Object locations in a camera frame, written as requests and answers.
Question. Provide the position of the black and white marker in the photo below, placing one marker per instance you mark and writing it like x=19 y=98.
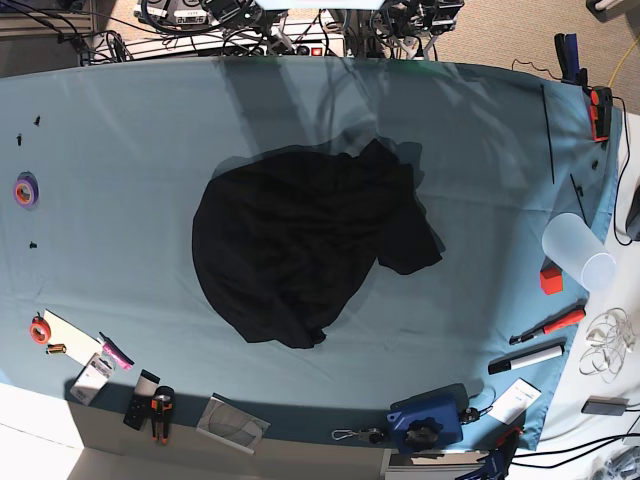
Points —
x=525 y=360

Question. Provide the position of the white paper sheet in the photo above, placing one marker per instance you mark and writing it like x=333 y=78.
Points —
x=79 y=346

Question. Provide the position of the orange black clamp tool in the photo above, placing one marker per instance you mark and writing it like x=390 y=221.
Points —
x=600 y=112

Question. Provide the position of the black t-shirt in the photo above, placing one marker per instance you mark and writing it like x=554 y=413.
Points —
x=280 y=245

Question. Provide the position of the clear cd sleeve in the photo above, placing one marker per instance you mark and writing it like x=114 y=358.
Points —
x=231 y=426

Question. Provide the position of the long black rod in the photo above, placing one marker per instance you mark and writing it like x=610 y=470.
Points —
x=548 y=133

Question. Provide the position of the short black rod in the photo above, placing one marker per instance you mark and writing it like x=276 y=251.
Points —
x=579 y=195

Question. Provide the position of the pink packaged item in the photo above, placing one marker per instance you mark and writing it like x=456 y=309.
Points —
x=115 y=353

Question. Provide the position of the white booklet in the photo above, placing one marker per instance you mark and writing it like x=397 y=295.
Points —
x=514 y=401

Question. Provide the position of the red handled screwdriver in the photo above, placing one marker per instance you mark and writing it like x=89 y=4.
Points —
x=570 y=318

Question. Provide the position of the grey phone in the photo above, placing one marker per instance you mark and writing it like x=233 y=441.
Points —
x=604 y=406

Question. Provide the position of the purple tape roll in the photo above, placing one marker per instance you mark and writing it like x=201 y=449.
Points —
x=26 y=190

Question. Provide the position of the orange tape roll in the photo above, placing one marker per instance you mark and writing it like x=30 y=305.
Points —
x=40 y=330

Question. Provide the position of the translucent plastic cup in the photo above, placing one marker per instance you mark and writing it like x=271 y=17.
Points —
x=573 y=247

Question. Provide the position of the silver carabiner keyring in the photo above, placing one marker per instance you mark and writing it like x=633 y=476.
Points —
x=372 y=436

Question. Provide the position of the red cube block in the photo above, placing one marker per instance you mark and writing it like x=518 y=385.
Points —
x=551 y=280

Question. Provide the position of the battery blister pack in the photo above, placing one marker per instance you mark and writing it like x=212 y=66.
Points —
x=94 y=376

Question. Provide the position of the blue case with knob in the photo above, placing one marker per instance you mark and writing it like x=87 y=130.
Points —
x=426 y=424

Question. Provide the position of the gold battery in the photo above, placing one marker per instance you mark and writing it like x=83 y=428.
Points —
x=54 y=349

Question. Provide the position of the orange black pliers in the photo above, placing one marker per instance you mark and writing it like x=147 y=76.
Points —
x=161 y=410

